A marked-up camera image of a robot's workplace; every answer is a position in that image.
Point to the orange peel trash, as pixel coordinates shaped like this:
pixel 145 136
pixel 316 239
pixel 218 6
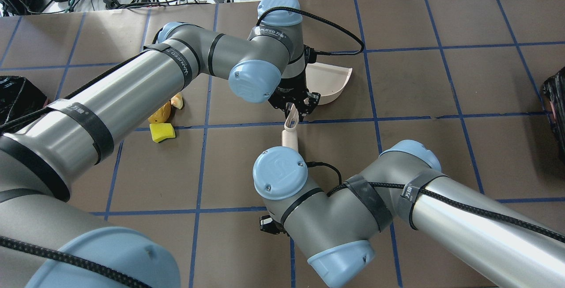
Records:
pixel 164 113

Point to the beige hand brush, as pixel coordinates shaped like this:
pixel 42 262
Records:
pixel 289 139

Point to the yellow sponge piece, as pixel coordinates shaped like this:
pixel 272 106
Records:
pixel 161 132

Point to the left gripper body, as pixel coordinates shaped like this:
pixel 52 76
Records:
pixel 291 90

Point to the black lined bin left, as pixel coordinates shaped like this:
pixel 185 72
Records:
pixel 19 97

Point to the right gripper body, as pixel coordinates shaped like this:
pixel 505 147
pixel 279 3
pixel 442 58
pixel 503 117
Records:
pixel 267 225

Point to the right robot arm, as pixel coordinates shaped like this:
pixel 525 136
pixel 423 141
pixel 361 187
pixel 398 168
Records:
pixel 333 228

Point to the black lined bin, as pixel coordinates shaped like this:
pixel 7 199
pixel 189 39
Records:
pixel 553 90
pixel 19 97

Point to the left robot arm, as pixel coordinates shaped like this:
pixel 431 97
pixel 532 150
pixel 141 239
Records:
pixel 47 243

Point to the beige plastic dustpan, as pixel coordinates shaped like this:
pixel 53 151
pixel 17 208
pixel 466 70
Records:
pixel 327 80

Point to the black lined bin right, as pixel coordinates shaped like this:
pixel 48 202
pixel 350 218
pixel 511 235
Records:
pixel 553 90

